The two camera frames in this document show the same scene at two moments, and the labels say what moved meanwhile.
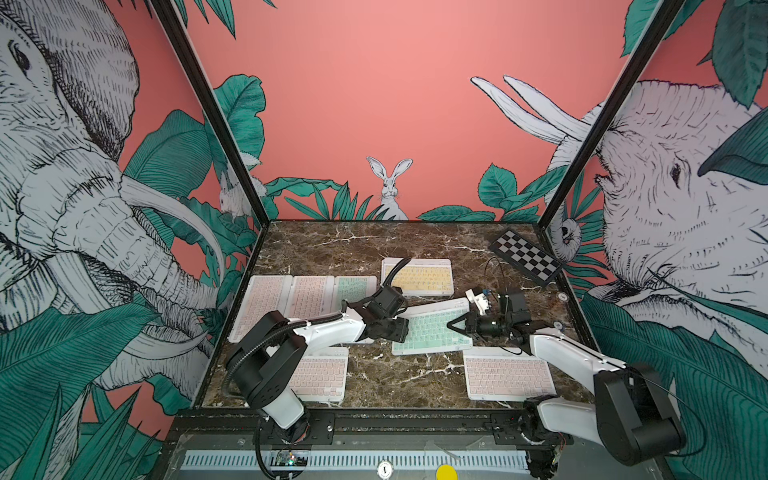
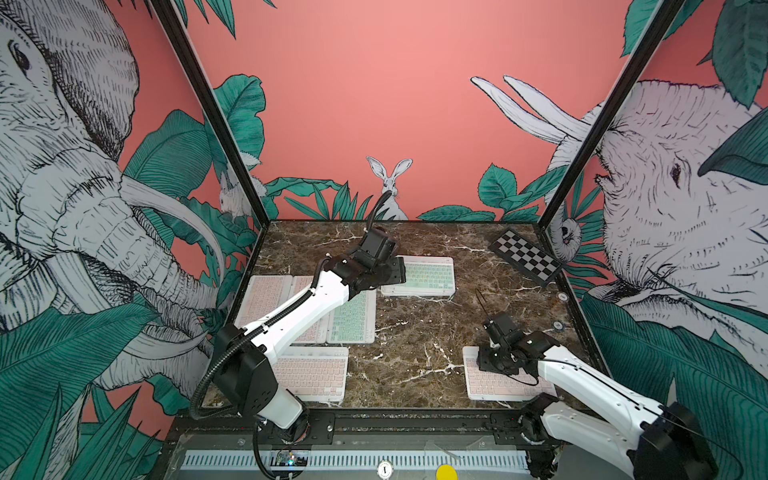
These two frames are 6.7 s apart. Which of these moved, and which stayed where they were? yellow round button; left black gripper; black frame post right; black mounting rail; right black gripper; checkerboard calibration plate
Moved: left black gripper; right black gripper
Stayed: black mounting rail; yellow round button; checkerboard calibration plate; black frame post right
